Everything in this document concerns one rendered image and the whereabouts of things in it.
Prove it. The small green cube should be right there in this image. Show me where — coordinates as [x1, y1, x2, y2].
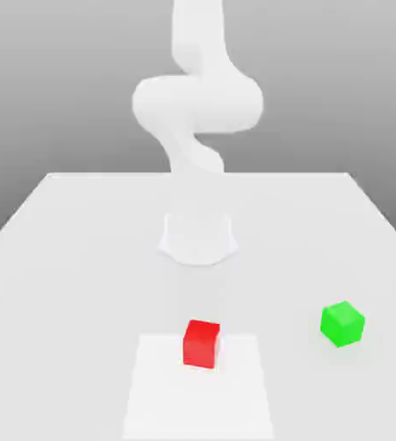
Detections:
[319, 300, 366, 349]

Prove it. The small red cube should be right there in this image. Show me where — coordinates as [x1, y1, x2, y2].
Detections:
[183, 319, 221, 370]

